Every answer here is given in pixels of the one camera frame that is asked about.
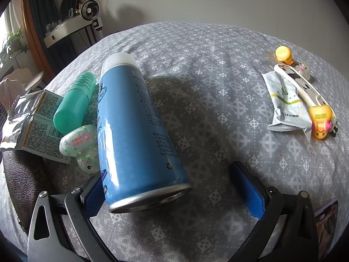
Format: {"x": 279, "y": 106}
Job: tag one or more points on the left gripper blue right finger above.
{"x": 298, "y": 239}

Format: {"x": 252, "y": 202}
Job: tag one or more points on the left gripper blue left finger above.
{"x": 48, "y": 238}

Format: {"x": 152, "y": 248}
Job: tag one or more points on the blue spray can white cap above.
{"x": 140, "y": 168}

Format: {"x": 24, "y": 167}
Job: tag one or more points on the yellow duck with pink headphones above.
{"x": 321, "y": 117}

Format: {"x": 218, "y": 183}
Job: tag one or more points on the cream panda phone case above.
{"x": 305, "y": 90}

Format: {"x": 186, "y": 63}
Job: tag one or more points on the silver foil snack packet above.
{"x": 30, "y": 126}

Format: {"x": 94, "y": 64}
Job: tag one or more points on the teal green bottle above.
{"x": 71, "y": 111}

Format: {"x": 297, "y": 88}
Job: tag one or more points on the white green wipes packet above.
{"x": 290, "y": 112}

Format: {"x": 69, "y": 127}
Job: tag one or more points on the white chair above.
{"x": 18, "y": 83}

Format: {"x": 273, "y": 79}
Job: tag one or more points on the clear translucent duck toy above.
{"x": 303, "y": 68}

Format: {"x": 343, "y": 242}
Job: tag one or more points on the grey patterned tablecloth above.
{"x": 207, "y": 84}

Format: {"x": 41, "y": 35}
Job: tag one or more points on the small yellow duck toy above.
{"x": 284, "y": 55}

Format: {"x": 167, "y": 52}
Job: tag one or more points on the potted green plant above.
{"x": 14, "y": 45}

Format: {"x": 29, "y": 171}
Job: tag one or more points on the white shelf table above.
{"x": 71, "y": 26}

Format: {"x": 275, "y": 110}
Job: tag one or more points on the white desk fan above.
{"x": 90, "y": 10}

